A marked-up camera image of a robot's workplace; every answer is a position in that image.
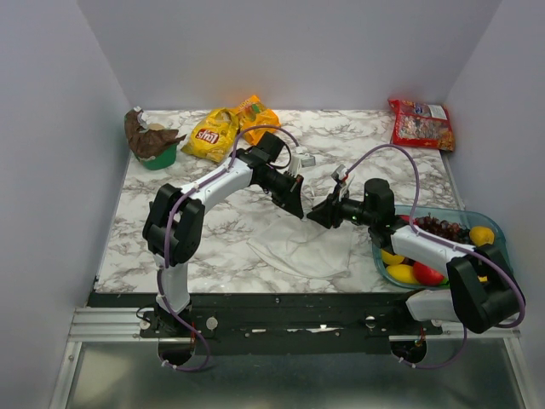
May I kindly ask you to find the green bowl with brown paper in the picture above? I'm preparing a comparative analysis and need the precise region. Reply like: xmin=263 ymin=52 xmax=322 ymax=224
xmin=123 ymin=107 xmax=186 ymax=170

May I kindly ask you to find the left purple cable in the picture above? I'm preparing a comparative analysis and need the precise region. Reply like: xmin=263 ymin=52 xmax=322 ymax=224
xmin=155 ymin=124 xmax=306 ymax=372

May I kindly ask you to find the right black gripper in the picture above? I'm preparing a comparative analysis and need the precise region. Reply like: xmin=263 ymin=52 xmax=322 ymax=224
xmin=307 ymin=184 xmax=376 ymax=229

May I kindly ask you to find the red snack bag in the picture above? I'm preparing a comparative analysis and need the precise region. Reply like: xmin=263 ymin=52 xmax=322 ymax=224
xmin=388 ymin=99 xmax=456 ymax=153

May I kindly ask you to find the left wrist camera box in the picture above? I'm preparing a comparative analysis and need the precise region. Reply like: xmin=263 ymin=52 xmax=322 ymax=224
xmin=287 ymin=146 xmax=316 ymax=176

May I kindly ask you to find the yellow lemon front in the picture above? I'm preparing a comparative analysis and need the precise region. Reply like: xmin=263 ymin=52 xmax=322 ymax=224
xmin=386 ymin=264 xmax=420 ymax=285

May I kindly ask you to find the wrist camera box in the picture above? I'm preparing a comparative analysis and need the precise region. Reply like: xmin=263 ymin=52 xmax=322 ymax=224
xmin=331 ymin=165 xmax=353 ymax=200
xmin=287 ymin=146 xmax=316 ymax=176

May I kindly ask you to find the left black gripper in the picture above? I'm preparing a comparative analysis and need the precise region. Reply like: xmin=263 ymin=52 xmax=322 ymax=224
xmin=256 ymin=169 xmax=305 ymax=219

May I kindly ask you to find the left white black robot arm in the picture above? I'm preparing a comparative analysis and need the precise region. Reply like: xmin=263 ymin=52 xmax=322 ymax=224
xmin=142 ymin=131 xmax=315 ymax=337

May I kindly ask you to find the yellow chips bag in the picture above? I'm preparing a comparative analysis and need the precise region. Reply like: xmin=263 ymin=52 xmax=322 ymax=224
xmin=181 ymin=108 xmax=239 ymax=164

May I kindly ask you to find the teal plastic fruit basket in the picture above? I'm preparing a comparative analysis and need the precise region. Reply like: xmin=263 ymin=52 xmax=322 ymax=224
xmin=371 ymin=206 xmax=509 ymax=291

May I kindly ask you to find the yellow fruit front left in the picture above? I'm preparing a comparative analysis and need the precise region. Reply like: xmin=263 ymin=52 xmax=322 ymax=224
xmin=381 ymin=250 xmax=405 ymax=266

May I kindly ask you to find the red apple toy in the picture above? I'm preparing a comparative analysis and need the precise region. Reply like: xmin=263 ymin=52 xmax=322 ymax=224
xmin=413 ymin=262 xmax=445 ymax=286

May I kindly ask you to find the yellow lemon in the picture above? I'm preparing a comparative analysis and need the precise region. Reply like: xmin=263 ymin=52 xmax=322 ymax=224
xmin=386 ymin=264 xmax=420 ymax=285
xmin=469 ymin=226 xmax=496 ymax=246

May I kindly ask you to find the dark purple grape bunch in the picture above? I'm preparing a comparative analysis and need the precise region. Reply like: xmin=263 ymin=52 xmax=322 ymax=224
xmin=414 ymin=215 xmax=472 ymax=245

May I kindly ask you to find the aluminium frame profile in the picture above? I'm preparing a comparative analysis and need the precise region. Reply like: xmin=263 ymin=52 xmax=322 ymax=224
xmin=51 ymin=308 xmax=537 ymax=408

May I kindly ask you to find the orange snack bag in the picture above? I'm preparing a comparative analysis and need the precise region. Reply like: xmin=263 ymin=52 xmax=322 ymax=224
xmin=230 ymin=95 xmax=280 ymax=146

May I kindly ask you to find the white cloth garment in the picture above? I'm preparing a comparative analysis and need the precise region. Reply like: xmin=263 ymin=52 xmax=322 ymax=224
xmin=247 ymin=215 xmax=357 ymax=279

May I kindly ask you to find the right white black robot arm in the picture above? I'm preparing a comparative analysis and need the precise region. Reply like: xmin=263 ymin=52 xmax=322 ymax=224
xmin=307 ymin=178 xmax=525 ymax=334

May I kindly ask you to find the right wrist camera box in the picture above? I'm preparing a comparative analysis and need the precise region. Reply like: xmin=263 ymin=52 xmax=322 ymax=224
xmin=331 ymin=165 xmax=353 ymax=200

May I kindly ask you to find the yellow lemon back right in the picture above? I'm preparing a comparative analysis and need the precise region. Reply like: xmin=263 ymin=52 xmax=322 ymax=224
xmin=469 ymin=226 xmax=496 ymax=246

